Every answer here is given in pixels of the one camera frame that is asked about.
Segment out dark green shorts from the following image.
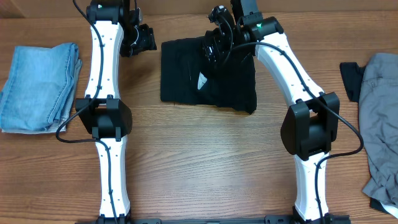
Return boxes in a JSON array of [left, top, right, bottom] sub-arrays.
[[160, 37, 257, 114]]

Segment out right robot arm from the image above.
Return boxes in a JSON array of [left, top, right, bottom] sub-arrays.
[[202, 1, 340, 223]]

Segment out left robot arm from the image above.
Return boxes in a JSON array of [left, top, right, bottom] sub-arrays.
[[75, 1, 157, 223]]

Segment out folded light blue jeans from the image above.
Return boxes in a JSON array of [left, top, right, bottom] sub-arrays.
[[1, 42, 82, 134]]

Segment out dark folded garment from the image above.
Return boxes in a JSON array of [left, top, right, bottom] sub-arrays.
[[339, 62, 398, 215]]

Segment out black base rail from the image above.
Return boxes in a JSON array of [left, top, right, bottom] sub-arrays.
[[76, 215, 351, 224]]

